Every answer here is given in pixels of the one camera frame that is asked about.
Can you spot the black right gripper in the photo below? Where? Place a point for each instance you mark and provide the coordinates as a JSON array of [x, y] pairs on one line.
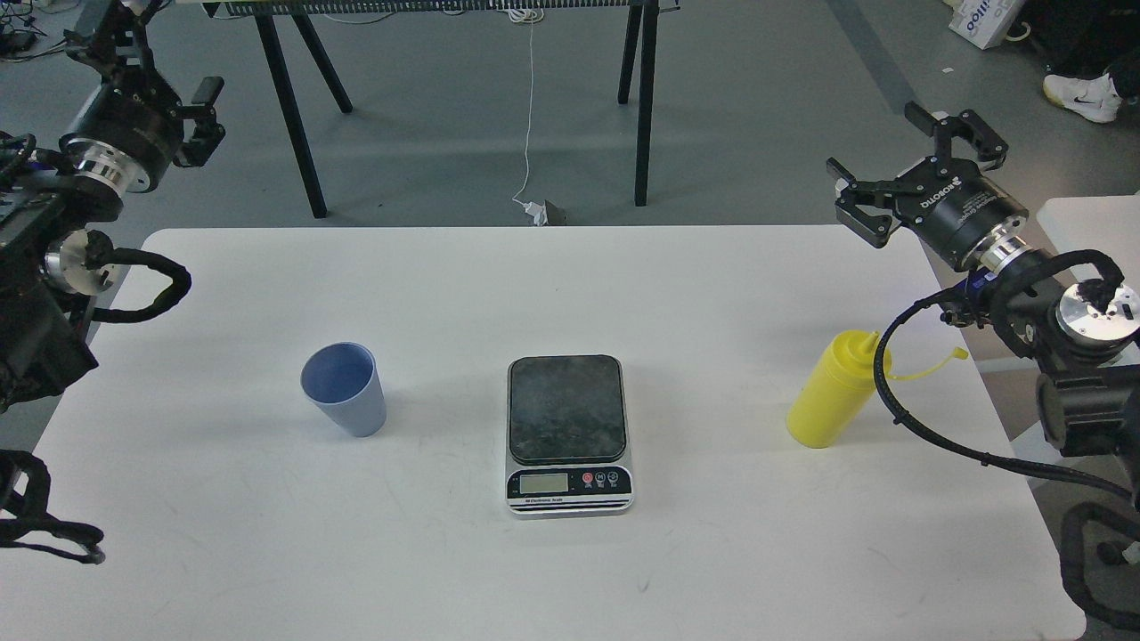
[[958, 206]]

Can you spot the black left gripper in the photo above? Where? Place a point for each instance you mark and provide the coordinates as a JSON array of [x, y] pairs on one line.
[[131, 128]]

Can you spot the yellow squeeze bottle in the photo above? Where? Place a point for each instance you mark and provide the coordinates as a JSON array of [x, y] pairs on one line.
[[838, 387]]

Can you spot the blue ribbed plastic cup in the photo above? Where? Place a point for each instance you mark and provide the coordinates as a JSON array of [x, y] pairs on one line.
[[343, 382]]

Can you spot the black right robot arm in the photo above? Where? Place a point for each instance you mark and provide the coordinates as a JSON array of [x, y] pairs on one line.
[[1072, 313]]

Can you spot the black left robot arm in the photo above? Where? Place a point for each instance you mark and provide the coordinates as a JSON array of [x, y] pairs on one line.
[[57, 275]]

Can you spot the digital kitchen scale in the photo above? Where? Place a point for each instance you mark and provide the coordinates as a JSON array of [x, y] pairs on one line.
[[567, 442]]

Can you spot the white cardboard box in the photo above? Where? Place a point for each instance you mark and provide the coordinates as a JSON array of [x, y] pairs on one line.
[[986, 24]]

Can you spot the white sneaker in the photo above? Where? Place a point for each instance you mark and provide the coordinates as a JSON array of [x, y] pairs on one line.
[[1095, 99]]

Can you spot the black trestle table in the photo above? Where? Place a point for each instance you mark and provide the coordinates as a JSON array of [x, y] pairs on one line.
[[345, 116]]

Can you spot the white power adapter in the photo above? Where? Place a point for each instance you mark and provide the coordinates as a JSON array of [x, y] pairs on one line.
[[545, 214]]

